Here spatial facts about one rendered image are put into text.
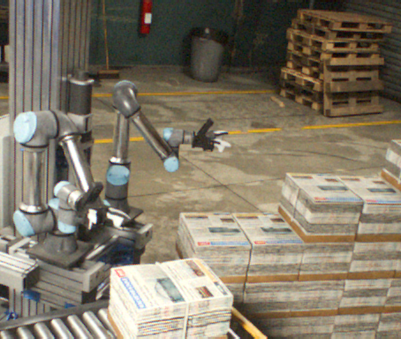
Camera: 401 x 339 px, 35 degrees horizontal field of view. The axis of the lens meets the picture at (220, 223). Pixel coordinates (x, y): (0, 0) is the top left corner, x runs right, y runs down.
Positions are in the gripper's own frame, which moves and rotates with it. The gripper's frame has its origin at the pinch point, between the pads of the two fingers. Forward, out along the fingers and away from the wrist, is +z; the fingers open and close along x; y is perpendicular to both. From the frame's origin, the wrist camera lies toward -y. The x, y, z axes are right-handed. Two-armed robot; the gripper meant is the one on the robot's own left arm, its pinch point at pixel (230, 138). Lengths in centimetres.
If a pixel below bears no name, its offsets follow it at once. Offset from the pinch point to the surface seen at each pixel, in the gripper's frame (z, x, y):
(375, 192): 80, 14, 15
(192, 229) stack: -16, 34, 37
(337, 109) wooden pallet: 226, -526, 183
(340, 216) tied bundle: 58, 33, 21
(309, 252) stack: 45, 39, 41
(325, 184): 53, 11, 15
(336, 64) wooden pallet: 214, -547, 127
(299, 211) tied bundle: 39, 25, 25
